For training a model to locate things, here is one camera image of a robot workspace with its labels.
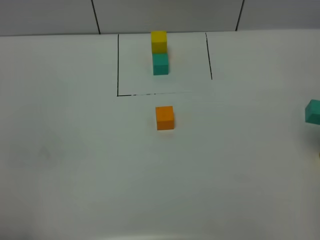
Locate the orange cube block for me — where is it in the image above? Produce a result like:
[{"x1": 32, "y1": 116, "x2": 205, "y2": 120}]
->
[{"x1": 155, "y1": 106, "x2": 175, "y2": 131}]

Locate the teal template cube block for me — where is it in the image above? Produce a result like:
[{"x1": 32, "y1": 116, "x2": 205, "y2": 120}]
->
[{"x1": 152, "y1": 53, "x2": 169, "y2": 76}]

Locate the yellow template cube block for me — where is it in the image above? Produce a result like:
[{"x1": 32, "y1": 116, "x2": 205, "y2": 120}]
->
[{"x1": 151, "y1": 31, "x2": 168, "y2": 54}]

